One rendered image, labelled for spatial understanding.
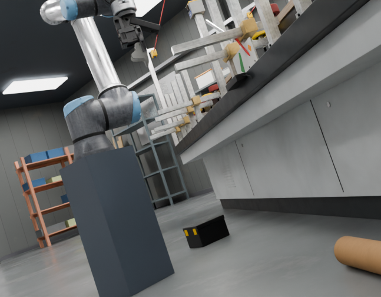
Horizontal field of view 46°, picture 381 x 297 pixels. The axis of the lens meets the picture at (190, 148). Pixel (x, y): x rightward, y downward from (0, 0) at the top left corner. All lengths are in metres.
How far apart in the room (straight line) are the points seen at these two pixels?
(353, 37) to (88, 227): 1.33
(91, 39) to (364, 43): 1.44
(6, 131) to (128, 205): 9.54
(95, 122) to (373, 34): 1.28
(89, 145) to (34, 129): 9.68
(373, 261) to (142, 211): 1.10
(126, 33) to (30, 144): 9.90
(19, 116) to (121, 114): 9.62
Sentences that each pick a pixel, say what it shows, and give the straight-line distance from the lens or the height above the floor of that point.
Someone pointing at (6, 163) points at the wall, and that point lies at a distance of 11.16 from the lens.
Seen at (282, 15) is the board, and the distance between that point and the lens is 1.94.
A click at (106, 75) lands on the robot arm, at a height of 0.95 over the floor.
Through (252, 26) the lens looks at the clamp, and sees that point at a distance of 1.76.
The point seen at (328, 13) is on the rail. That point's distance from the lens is 1.19.
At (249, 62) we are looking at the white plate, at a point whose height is 0.72.
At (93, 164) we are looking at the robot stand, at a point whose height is 0.56.
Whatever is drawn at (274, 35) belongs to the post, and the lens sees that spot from 1.57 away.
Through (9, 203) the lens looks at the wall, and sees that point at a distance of 10.98.
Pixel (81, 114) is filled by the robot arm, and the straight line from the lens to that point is 2.02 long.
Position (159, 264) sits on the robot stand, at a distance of 2.00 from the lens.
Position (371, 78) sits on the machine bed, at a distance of 1.53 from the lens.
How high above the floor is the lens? 0.37
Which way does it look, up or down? 4 degrees up
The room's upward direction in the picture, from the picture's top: 19 degrees counter-clockwise
